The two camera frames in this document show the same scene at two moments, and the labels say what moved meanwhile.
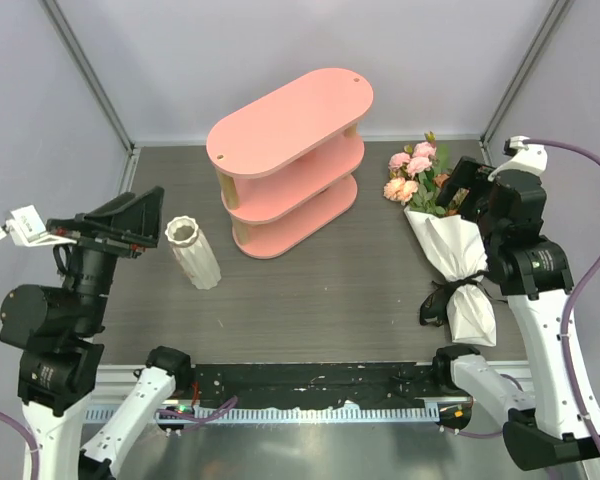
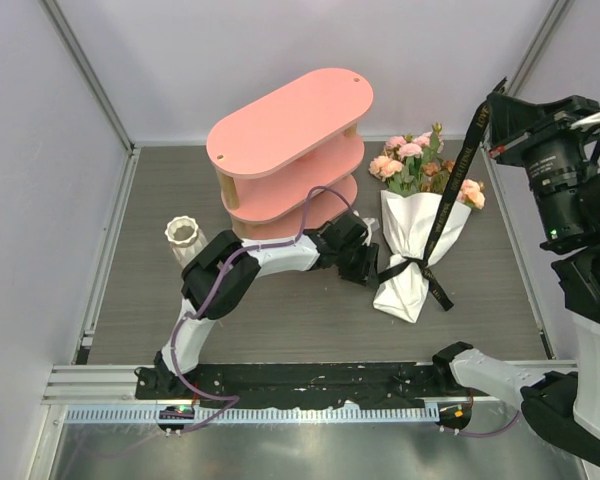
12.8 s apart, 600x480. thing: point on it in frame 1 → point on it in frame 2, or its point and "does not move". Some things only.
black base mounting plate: (312, 384) does not move
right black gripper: (463, 174) → (514, 123)
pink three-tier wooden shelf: (287, 161) does not move
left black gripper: (127, 222) → (367, 272)
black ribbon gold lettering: (434, 310) → (423, 263)
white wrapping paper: (457, 251) → (408, 222)
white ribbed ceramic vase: (193, 252) does not move
